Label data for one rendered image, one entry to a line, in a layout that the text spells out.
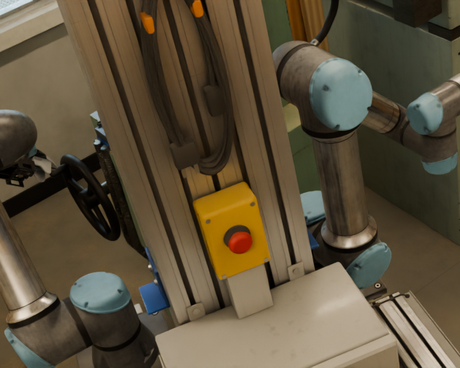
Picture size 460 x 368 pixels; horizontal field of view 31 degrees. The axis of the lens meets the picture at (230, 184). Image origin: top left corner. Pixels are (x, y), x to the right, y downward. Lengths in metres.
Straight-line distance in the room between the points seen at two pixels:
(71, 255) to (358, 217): 2.08
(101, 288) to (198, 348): 0.49
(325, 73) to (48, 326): 0.77
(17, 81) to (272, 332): 2.53
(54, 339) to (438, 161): 0.88
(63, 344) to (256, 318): 0.55
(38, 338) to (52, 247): 1.92
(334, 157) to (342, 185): 0.07
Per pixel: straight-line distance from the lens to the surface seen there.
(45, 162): 2.34
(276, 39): 2.49
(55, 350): 1.78
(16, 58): 3.65
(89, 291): 1.78
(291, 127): 2.51
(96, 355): 1.90
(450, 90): 1.76
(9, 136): 1.71
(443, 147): 1.79
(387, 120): 1.82
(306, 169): 2.61
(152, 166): 1.19
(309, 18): 3.91
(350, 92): 1.48
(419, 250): 3.20
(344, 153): 1.56
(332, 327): 1.32
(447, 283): 3.07
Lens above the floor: 2.22
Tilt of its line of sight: 37 degrees down
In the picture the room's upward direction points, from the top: 15 degrees counter-clockwise
